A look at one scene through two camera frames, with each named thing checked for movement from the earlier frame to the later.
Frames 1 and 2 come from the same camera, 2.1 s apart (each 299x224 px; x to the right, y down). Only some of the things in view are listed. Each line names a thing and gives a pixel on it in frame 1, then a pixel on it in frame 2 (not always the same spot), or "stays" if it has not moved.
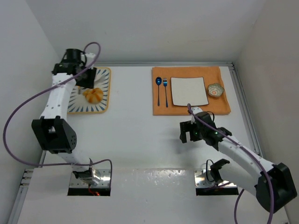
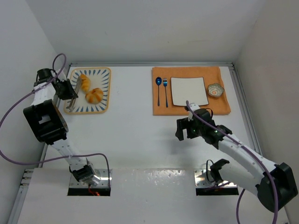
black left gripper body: [88, 78] to [68, 91]
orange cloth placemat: [162, 100] stays
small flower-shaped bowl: [215, 89] stays
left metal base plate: [103, 174] stays
